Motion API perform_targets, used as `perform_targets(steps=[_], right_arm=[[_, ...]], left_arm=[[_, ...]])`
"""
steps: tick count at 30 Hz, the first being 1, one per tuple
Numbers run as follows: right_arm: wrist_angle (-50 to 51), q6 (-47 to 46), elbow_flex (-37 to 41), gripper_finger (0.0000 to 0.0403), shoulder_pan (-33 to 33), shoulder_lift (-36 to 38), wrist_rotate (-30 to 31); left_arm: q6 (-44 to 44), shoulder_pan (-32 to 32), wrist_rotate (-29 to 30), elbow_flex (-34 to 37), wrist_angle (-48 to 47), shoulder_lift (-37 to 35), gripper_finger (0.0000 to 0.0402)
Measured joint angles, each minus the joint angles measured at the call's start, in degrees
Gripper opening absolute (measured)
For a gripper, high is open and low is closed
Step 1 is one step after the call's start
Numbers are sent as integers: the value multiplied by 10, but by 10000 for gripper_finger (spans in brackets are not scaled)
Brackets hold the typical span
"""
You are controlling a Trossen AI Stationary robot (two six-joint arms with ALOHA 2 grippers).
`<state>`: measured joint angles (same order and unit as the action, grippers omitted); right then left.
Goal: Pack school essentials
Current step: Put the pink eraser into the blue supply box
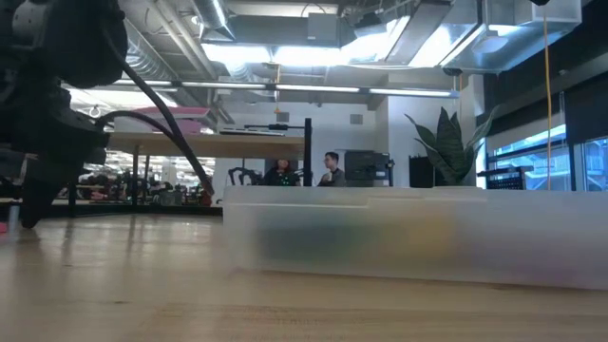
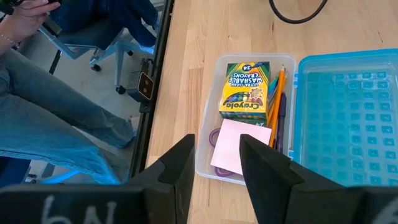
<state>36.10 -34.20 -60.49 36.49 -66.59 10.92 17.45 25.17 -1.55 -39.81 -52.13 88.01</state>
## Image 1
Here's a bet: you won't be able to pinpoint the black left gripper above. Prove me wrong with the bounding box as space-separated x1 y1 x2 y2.
0 87 111 230

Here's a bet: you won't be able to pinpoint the clear pencil case teal lid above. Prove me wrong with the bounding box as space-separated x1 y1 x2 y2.
221 184 608 292

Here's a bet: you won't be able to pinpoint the wooden desk shelf black legs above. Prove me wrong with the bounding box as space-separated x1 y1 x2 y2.
106 117 314 206

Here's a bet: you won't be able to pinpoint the black office chair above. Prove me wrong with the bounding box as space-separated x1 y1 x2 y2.
227 166 262 187

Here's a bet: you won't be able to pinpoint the person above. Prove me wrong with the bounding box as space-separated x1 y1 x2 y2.
260 159 302 187
316 151 349 187

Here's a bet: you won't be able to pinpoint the black horizontal rod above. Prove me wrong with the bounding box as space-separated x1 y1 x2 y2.
243 123 306 132

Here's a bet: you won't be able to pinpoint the long linear ceiling light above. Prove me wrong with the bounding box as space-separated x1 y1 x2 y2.
111 79 461 100

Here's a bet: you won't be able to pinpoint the black equipment box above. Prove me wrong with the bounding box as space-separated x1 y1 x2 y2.
344 150 392 187

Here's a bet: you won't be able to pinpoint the black cabinet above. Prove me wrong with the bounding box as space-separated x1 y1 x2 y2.
408 155 436 188

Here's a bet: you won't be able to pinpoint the potted snake plant white pot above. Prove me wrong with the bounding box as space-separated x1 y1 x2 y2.
404 105 498 188

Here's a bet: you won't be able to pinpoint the black pegboard rack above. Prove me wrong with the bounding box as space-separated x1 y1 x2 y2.
476 165 535 192

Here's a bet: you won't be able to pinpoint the yellow hanging cord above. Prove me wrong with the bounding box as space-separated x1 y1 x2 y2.
541 5 554 192

